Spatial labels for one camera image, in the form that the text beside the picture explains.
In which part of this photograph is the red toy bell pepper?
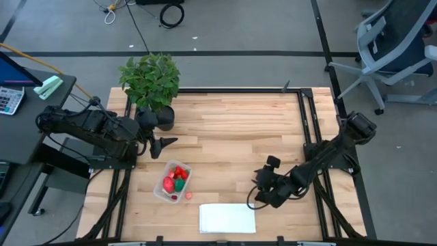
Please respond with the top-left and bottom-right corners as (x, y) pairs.
(162, 176), (176, 195)

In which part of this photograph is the computer monitor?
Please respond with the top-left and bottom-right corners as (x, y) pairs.
(0, 51), (44, 88)

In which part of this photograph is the clear plastic tupperware container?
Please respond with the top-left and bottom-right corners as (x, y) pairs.
(152, 159), (193, 205)

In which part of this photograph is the white looped floor cable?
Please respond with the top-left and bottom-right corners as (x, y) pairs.
(103, 8), (117, 26)

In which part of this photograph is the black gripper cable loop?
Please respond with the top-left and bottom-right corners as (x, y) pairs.
(246, 185), (272, 210)

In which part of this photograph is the black aluminium table frame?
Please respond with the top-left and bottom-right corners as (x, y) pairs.
(76, 86), (368, 246)

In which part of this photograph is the white desk calculator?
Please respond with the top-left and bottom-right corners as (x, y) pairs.
(0, 85), (26, 116)

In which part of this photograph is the white folded cloth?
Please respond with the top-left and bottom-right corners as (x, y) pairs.
(198, 202), (257, 235)

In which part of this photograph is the grey and navy office chair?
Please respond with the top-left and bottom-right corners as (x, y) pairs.
(328, 0), (437, 116)

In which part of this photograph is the long yellow cable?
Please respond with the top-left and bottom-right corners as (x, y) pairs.
(0, 42), (96, 102)

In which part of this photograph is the green plant in black pot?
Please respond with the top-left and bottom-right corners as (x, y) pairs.
(117, 51), (182, 133)

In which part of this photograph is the black office desk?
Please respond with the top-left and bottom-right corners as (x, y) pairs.
(0, 66), (91, 236)

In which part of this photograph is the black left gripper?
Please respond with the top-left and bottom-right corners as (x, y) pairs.
(136, 108), (179, 160)

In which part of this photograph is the thin black floor cable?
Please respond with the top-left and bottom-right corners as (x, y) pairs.
(124, 0), (154, 57)

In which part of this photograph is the black floor box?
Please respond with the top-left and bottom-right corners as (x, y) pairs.
(135, 0), (186, 5)

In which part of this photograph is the black coiled floor cable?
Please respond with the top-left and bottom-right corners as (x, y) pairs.
(159, 3), (186, 29)

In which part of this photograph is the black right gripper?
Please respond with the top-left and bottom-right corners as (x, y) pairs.
(254, 154), (300, 210)

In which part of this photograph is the mint green stapler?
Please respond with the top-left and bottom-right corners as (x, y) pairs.
(33, 74), (65, 100)

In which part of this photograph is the black keyboard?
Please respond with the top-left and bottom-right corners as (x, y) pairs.
(0, 161), (14, 200)

